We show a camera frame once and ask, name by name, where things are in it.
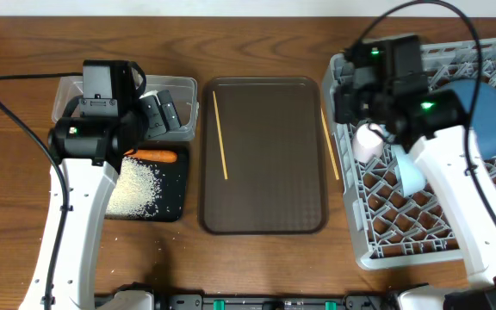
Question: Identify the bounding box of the black plastic tray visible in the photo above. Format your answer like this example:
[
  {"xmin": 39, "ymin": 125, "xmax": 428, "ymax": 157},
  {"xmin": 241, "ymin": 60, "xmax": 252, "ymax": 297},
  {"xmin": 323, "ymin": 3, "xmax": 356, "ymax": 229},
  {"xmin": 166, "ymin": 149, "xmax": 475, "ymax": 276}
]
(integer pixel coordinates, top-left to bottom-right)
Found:
[{"xmin": 105, "ymin": 142, "xmax": 190, "ymax": 222}]

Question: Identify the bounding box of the grey plastic dishwasher rack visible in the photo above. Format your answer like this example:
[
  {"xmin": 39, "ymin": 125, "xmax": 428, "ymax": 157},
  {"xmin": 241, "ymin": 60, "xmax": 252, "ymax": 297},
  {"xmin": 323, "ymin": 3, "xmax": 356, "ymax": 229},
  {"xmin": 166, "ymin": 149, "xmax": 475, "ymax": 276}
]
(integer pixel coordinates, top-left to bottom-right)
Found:
[{"xmin": 322, "ymin": 38, "xmax": 496, "ymax": 270}]

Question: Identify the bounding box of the dark blue round plate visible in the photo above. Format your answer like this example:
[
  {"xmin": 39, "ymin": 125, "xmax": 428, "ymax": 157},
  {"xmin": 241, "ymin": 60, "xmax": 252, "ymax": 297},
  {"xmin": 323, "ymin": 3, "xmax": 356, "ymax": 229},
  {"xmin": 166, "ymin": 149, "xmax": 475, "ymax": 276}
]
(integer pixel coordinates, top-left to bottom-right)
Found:
[{"xmin": 435, "ymin": 79, "xmax": 496, "ymax": 160}]

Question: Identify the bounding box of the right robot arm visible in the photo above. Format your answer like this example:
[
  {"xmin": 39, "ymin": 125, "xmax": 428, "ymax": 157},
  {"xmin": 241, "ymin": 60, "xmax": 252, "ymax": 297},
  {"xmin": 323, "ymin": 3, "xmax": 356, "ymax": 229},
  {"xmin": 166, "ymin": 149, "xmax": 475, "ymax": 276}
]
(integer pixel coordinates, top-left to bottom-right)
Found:
[{"xmin": 322, "ymin": 34, "xmax": 496, "ymax": 309}]

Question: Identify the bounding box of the light blue bowl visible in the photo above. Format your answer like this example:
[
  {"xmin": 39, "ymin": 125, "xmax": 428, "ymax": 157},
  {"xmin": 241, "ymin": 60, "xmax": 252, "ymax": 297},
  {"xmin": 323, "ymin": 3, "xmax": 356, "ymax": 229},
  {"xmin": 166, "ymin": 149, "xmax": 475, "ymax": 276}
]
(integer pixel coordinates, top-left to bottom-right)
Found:
[{"xmin": 391, "ymin": 145, "xmax": 426, "ymax": 197}]

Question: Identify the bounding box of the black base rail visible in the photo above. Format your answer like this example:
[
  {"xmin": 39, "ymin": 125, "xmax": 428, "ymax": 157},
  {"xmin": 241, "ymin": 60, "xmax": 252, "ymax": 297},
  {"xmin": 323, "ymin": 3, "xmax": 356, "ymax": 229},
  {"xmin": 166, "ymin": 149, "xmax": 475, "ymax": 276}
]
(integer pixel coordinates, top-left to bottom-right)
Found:
[{"xmin": 95, "ymin": 282, "xmax": 430, "ymax": 310}]

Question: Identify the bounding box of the dark brown serving tray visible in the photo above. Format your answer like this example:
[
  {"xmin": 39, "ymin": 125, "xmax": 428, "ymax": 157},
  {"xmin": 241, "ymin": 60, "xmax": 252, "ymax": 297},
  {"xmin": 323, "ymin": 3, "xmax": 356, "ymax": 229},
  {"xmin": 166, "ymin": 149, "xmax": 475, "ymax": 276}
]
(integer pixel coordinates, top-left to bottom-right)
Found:
[{"xmin": 198, "ymin": 77, "xmax": 328, "ymax": 235}]

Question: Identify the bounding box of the pile of white rice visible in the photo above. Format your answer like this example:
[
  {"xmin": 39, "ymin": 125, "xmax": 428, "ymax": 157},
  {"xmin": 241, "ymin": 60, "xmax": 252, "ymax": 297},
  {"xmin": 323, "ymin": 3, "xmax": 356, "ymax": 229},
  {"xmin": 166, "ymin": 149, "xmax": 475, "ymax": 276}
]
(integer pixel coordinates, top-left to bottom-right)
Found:
[{"xmin": 106, "ymin": 158, "xmax": 162, "ymax": 220}]

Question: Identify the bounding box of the pink plastic cup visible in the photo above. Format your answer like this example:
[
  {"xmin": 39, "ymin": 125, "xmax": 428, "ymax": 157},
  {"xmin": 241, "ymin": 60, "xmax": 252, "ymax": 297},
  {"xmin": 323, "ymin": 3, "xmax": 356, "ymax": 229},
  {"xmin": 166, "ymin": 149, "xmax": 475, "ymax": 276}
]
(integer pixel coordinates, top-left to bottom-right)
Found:
[{"xmin": 351, "ymin": 123, "xmax": 384, "ymax": 164}]

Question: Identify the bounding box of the orange carrot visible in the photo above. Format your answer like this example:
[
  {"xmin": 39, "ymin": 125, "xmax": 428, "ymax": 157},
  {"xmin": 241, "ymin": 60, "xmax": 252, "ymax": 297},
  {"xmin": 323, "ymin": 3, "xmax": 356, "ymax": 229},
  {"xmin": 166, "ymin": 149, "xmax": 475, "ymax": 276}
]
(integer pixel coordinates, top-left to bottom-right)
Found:
[{"xmin": 124, "ymin": 149, "xmax": 178, "ymax": 164}]

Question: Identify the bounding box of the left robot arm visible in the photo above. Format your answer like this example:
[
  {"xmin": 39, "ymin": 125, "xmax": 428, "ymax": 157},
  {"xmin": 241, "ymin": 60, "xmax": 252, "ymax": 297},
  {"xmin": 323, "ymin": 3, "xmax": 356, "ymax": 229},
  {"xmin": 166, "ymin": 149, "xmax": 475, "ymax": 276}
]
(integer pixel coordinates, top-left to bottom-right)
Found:
[{"xmin": 20, "ymin": 60, "xmax": 168, "ymax": 309}]

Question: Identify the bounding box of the wooden chopstick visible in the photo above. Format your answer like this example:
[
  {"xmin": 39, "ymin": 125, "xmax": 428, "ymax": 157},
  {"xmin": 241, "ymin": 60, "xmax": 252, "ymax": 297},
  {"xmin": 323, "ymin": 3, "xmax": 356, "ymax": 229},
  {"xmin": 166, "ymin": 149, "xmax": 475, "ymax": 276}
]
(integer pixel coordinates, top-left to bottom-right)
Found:
[
  {"xmin": 320, "ymin": 109, "xmax": 340, "ymax": 181},
  {"xmin": 212, "ymin": 90, "xmax": 228, "ymax": 180}
]

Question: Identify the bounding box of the clear plastic bin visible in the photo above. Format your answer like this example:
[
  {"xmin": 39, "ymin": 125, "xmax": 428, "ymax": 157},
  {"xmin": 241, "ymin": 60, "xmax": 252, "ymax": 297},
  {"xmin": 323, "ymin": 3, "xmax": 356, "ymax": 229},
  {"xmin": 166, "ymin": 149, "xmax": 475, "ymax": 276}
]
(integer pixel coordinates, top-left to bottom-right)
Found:
[{"xmin": 52, "ymin": 75, "xmax": 199, "ymax": 141}]

